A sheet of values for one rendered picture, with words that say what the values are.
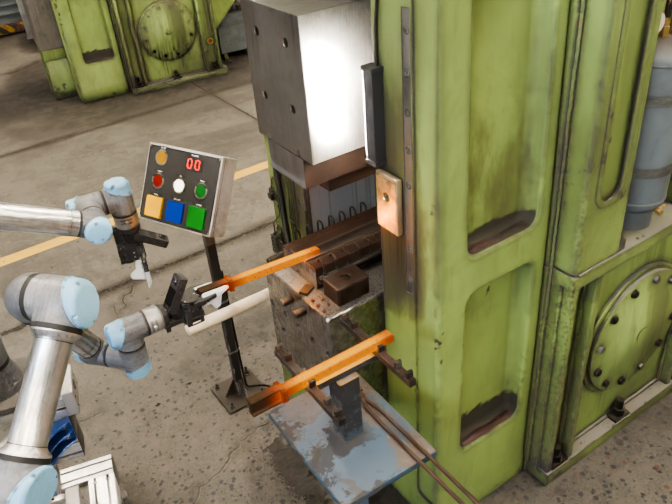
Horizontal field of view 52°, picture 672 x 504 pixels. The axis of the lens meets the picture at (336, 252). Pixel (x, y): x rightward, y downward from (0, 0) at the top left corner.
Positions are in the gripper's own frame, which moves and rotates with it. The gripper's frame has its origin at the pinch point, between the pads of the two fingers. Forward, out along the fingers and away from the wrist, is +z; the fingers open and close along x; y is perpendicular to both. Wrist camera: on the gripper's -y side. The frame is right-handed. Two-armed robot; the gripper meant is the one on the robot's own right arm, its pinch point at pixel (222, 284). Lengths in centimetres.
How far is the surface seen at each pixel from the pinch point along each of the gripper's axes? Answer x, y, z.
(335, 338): 21.7, 19.1, 24.1
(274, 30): 2, -69, 26
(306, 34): 14, -70, 28
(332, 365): 47.4, 2.5, 6.8
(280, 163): -5.5, -28.7, 26.7
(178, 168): -58, -13, 14
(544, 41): 45, -63, 78
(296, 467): -9, 101, 20
